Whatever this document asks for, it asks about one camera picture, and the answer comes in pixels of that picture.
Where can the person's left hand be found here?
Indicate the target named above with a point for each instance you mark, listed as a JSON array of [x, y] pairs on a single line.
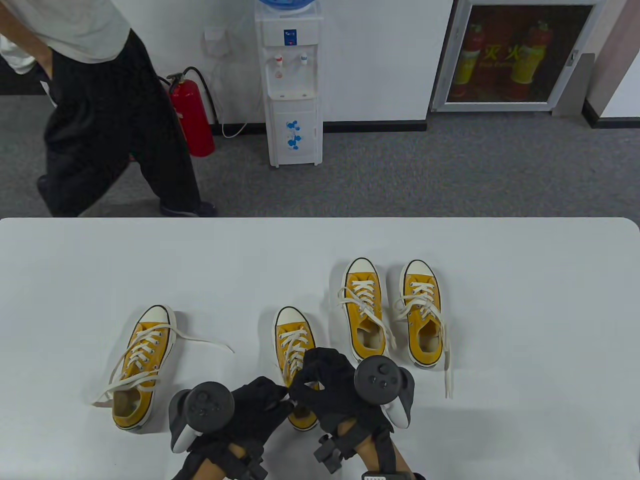
[[255, 410]]

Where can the person's right hand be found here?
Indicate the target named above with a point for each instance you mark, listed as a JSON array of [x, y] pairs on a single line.
[[325, 395]]

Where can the white shoe lace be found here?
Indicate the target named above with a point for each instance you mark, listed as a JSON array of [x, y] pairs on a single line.
[[421, 290], [145, 345], [363, 287], [292, 345]]

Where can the person's right forearm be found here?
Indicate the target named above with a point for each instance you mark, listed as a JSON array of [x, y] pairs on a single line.
[[370, 455]]

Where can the black hand controller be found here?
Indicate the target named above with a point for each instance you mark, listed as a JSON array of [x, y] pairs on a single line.
[[207, 405], [380, 377]]

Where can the white water dispenser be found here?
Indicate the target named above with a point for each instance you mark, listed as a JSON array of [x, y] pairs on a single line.
[[295, 145]]

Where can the red fire extinguisher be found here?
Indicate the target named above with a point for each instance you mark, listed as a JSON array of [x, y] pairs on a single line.
[[195, 120]]

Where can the glass fire hydrant cabinet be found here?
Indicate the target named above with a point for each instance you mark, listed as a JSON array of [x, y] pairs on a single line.
[[520, 55]]

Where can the blue water bottle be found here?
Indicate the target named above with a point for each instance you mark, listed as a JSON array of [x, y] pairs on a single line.
[[285, 5]]

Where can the black door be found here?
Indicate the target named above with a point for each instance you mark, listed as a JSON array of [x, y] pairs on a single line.
[[20, 87]]

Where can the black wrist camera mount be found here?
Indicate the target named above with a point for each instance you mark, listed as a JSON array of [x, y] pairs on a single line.
[[250, 462], [327, 452]]

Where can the white wall box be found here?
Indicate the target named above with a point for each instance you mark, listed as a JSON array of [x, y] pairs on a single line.
[[216, 42]]

